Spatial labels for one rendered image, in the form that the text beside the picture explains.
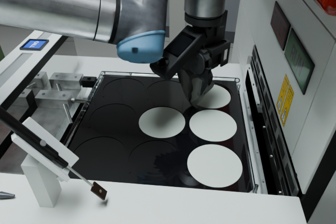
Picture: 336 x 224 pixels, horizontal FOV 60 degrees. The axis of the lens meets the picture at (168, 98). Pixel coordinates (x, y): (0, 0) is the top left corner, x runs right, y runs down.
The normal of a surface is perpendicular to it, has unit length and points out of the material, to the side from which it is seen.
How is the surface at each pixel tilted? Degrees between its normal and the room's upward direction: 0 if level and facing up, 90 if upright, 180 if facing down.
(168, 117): 0
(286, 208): 0
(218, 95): 1
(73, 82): 90
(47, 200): 90
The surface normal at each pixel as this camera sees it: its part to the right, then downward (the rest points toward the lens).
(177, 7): -0.21, 0.59
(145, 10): 0.25, -0.21
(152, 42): 0.51, -0.05
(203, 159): 0.00, -0.80
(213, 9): 0.26, 0.59
